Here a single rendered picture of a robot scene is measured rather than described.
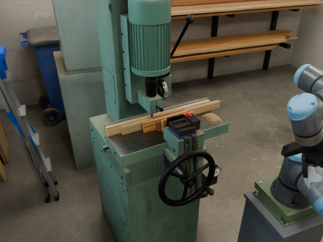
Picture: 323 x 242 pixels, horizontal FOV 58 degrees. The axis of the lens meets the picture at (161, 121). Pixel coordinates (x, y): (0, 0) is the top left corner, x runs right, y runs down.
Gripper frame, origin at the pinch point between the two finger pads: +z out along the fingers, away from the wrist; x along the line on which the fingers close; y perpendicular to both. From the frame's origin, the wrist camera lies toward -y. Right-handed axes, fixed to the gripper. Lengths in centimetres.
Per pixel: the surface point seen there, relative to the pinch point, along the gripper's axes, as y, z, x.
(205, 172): -55, 15, 1
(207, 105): -56, -11, 27
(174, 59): -189, 40, 164
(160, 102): -61, -34, 3
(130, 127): -73, -30, -10
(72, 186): -179, 34, -23
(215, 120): -48, -9, 18
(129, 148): -67, -28, -21
